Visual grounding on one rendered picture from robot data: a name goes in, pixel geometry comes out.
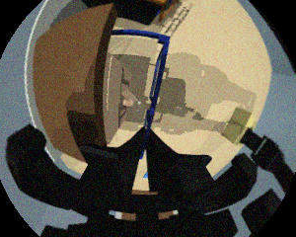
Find navy glasses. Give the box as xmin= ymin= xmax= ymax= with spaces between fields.
xmin=112 ymin=29 xmax=171 ymax=159

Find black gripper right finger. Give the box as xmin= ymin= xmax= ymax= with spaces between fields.
xmin=145 ymin=129 xmax=212 ymax=193

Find white flat panel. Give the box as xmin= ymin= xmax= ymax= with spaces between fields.
xmin=25 ymin=0 xmax=88 ymax=162

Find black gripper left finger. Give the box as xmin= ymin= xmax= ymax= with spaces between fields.
xmin=80 ymin=126 xmax=145 ymax=189

